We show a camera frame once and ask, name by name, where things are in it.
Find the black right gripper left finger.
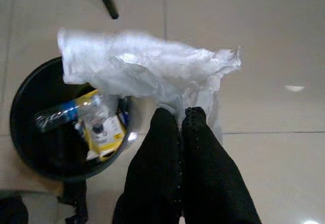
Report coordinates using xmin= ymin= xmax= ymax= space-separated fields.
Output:
xmin=113 ymin=107 xmax=184 ymax=224

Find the yellow and white carton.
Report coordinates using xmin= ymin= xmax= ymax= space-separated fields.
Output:
xmin=80 ymin=89 xmax=127 ymax=162

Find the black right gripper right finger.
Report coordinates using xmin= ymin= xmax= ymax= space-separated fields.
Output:
xmin=181 ymin=106 xmax=262 ymax=224

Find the clear plastic bottle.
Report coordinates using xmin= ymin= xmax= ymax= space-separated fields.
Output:
xmin=34 ymin=94 xmax=114 ymax=134

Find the black round rubbish bin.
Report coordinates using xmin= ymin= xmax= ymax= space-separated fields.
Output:
xmin=9 ymin=56 xmax=140 ymax=183

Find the white plastic bag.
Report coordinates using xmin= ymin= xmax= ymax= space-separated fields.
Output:
xmin=57 ymin=27 xmax=242 ymax=145

